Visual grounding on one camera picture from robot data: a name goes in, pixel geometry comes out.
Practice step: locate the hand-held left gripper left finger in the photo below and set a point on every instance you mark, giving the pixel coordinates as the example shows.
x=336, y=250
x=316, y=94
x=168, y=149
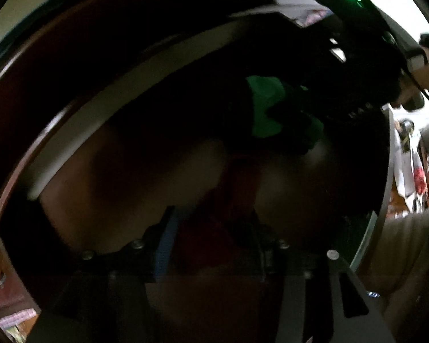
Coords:
x=167, y=246

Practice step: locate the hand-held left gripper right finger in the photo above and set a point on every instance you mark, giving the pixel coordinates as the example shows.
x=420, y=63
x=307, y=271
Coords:
x=268, y=260

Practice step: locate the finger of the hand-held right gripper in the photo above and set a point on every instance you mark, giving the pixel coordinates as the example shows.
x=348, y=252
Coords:
x=293, y=125

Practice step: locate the green garment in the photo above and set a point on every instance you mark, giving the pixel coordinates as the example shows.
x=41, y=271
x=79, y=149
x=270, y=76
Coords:
x=264, y=107

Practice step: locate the orange-red garment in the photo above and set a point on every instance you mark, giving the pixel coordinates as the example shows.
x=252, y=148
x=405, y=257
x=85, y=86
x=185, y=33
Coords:
x=218, y=228

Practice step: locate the white bag with red print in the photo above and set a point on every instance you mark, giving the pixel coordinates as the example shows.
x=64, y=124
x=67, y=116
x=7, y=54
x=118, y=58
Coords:
x=413, y=171

